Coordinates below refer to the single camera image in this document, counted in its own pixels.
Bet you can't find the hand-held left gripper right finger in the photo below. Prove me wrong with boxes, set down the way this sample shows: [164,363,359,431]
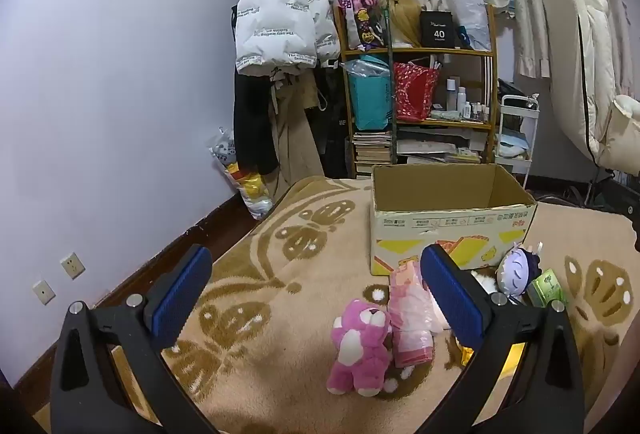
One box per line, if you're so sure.
[415,243,586,434]

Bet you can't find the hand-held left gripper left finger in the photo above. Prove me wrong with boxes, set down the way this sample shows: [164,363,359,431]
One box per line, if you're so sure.
[50,244,221,434]

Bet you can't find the white plush toy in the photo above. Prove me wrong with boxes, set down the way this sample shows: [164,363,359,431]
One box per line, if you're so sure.
[470,270,501,297]

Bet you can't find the pink roll plush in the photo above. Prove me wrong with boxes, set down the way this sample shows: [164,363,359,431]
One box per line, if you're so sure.
[389,260,443,369]

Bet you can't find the purple-haired plush doll head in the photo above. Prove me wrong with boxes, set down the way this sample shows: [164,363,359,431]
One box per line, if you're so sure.
[495,241,545,299]

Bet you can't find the small green box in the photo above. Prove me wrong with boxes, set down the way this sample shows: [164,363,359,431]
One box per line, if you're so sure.
[527,268,568,309]

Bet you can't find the cardboard box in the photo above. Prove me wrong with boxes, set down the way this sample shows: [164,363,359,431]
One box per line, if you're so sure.
[371,163,538,276]

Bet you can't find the pink teddy bear plush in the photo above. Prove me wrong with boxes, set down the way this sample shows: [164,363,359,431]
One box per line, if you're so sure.
[326,298,393,397]

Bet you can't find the beige butterfly pattern blanket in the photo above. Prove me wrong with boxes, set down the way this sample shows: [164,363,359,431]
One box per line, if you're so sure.
[30,174,640,434]

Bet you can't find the plastic bag of toys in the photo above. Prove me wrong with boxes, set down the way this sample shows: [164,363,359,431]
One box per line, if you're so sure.
[209,128,276,220]

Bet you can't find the loose pile of books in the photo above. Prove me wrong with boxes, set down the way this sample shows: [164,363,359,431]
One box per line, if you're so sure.
[397,134,488,165]

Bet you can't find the tall stack of books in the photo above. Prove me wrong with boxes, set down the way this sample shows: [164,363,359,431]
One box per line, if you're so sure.
[352,130,393,177]

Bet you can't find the white trolley cart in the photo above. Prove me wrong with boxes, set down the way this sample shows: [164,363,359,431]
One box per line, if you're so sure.
[495,94,541,190]

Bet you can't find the black hanging pants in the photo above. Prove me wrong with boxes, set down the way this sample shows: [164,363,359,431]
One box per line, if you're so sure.
[235,69,278,175]

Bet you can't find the beige hanging coat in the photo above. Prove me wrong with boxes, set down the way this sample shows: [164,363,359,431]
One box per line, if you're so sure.
[267,69,326,200]

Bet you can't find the row of cosmetic bottles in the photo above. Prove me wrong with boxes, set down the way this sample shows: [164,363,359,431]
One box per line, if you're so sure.
[442,76,493,122]

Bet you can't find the black hanging bag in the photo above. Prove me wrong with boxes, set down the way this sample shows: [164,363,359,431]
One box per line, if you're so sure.
[310,64,351,180]

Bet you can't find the red patterned bag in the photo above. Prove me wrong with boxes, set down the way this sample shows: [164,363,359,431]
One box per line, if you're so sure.
[392,61,441,122]

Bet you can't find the teal bag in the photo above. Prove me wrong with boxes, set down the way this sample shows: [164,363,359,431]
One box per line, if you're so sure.
[345,55,393,131]

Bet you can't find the wooden shelf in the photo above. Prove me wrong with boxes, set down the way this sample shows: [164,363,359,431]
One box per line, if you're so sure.
[334,0,501,180]

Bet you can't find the black box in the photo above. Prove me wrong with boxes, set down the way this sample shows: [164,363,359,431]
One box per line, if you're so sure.
[419,10,458,49]

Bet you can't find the cream padded chair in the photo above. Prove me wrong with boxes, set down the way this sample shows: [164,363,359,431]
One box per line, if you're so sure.
[542,0,640,175]

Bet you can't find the blond wig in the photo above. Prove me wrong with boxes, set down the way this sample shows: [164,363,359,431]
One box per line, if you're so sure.
[387,0,423,47]

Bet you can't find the clear plastic bag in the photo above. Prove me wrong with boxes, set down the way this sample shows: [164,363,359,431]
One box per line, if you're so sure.
[450,0,492,51]

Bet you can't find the purple printed bag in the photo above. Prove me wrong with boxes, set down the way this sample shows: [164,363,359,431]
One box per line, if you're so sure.
[336,0,388,51]

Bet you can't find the white printed puffer jacket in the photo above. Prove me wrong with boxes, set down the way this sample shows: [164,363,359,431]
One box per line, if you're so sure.
[235,0,341,76]

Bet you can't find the white wall socket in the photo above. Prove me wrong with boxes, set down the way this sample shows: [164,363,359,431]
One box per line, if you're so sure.
[61,252,86,280]
[32,280,56,306]

